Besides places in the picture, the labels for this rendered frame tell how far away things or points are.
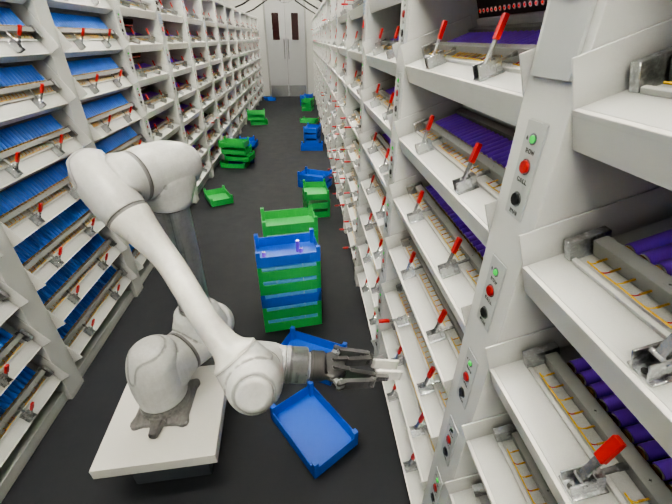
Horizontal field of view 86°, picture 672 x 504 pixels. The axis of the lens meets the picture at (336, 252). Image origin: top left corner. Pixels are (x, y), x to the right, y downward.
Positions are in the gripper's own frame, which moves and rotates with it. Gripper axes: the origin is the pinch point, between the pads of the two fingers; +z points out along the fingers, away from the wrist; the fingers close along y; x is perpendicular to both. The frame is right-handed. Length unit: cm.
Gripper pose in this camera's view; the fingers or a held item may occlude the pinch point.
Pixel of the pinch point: (387, 369)
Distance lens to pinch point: 98.2
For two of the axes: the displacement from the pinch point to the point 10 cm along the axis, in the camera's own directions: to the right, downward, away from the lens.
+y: 0.8, 5.1, -8.6
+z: 9.8, 1.0, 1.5
